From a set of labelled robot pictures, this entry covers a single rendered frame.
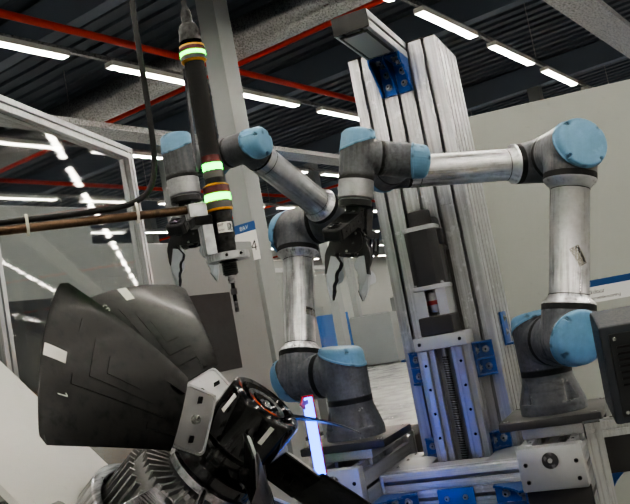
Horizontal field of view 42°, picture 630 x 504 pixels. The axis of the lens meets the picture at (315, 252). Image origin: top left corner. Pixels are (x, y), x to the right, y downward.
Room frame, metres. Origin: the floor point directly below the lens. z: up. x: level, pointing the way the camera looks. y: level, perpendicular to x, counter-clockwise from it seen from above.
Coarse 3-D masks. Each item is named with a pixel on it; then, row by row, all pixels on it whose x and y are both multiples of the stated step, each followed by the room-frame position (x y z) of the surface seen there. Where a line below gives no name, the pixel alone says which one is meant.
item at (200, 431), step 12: (192, 396) 1.16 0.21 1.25; (204, 396) 1.18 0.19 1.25; (192, 408) 1.16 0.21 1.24; (204, 408) 1.18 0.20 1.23; (180, 420) 1.14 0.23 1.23; (204, 420) 1.17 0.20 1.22; (180, 432) 1.14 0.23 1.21; (192, 432) 1.16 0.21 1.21; (204, 432) 1.17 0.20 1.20; (180, 444) 1.14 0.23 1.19; (192, 444) 1.15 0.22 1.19; (204, 444) 1.17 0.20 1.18
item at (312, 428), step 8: (312, 400) 1.66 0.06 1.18; (312, 408) 1.66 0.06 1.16; (312, 416) 1.66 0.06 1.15; (312, 424) 1.66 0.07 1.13; (312, 432) 1.66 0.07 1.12; (312, 440) 1.66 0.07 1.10; (312, 448) 1.66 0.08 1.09; (320, 448) 1.66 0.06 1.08; (312, 456) 1.66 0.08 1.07; (320, 456) 1.66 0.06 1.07; (320, 464) 1.66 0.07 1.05; (320, 472) 1.66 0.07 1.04
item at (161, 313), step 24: (120, 288) 1.38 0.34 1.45; (144, 288) 1.40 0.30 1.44; (168, 288) 1.43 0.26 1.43; (120, 312) 1.34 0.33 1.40; (144, 312) 1.35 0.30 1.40; (168, 312) 1.36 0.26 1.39; (192, 312) 1.39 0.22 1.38; (144, 336) 1.31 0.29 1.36; (168, 336) 1.32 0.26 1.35; (192, 336) 1.34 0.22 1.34; (192, 360) 1.30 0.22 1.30; (216, 360) 1.31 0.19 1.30
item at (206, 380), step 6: (204, 372) 1.29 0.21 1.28; (210, 372) 1.29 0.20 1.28; (216, 372) 1.29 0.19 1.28; (198, 378) 1.29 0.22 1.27; (204, 378) 1.29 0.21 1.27; (210, 378) 1.29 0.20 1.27; (216, 378) 1.29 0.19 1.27; (222, 378) 1.29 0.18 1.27; (192, 384) 1.28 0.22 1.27; (198, 384) 1.28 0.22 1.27; (204, 384) 1.28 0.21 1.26; (210, 384) 1.28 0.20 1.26; (222, 384) 1.28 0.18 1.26; (228, 384) 1.28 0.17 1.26; (210, 390) 1.27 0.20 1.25; (216, 390) 1.27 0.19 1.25; (222, 390) 1.27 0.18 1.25; (216, 396) 1.27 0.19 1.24
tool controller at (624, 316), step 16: (592, 320) 1.55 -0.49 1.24; (608, 320) 1.51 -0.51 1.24; (624, 320) 1.49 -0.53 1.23; (608, 336) 1.48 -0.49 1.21; (624, 336) 1.48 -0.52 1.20; (608, 352) 1.50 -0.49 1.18; (624, 352) 1.49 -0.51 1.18; (608, 368) 1.50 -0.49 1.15; (624, 368) 1.50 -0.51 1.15; (608, 384) 1.52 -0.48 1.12; (624, 384) 1.50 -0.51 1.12; (608, 400) 1.57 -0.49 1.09; (624, 400) 1.51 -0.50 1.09; (624, 416) 1.52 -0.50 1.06
